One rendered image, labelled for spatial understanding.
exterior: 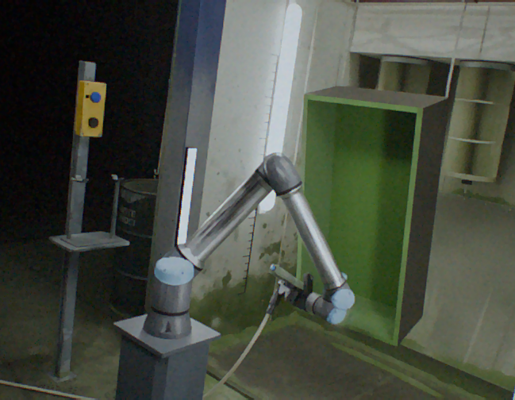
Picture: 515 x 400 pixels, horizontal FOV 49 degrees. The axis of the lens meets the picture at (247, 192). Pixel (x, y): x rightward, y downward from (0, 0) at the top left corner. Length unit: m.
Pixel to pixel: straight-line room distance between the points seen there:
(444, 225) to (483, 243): 0.29
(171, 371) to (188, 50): 1.63
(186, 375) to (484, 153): 2.32
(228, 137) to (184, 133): 0.33
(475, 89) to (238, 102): 1.46
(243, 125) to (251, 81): 0.26
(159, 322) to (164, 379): 0.21
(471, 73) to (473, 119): 0.28
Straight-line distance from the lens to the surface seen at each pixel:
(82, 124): 2.80
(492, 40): 3.71
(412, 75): 3.99
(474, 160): 3.75
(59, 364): 3.23
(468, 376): 3.72
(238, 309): 3.70
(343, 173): 3.19
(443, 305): 3.87
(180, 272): 2.17
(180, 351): 2.19
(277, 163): 2.18
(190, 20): 3.05
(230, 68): 3.18
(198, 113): 3.04
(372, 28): 4.06
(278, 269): 2.62
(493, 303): 3.82
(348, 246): 3.32
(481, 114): 3.74
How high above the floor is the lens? 1.59
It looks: 10 degrees down
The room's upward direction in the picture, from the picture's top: 8 degrees clockwise
